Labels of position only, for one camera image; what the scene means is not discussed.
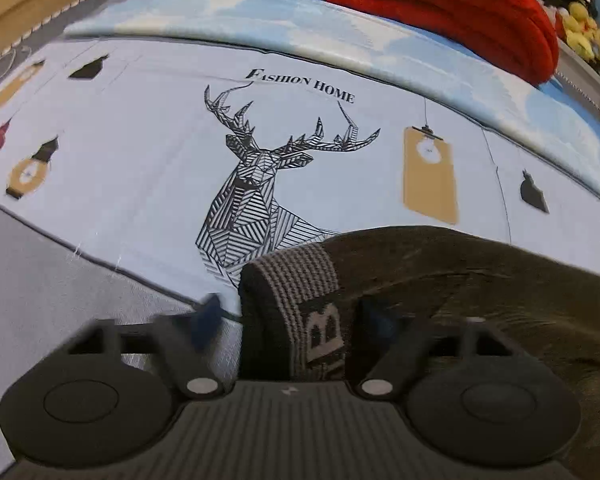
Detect blue cloud printed blanket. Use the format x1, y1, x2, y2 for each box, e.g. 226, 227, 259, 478
62, 0, 600, 206

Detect dark brown pants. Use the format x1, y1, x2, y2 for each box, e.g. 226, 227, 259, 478
237, 225, 600, 480

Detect red knitted blanket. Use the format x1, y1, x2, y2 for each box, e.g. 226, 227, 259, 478
322, 0, 561, 86

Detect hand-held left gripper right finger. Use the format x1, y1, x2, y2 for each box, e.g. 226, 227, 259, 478
352, 297, 526, 402

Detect deer printed bed sheet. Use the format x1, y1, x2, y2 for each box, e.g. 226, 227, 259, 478
0, 37, 600, 321

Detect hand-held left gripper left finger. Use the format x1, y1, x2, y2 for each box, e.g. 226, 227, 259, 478
67, 292, 231, 402

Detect grey bed sheet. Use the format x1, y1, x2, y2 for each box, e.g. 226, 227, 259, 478
0, 195, 243, 480

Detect yellow plush toys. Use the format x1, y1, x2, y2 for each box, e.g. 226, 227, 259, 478
555, 2, 600, 73

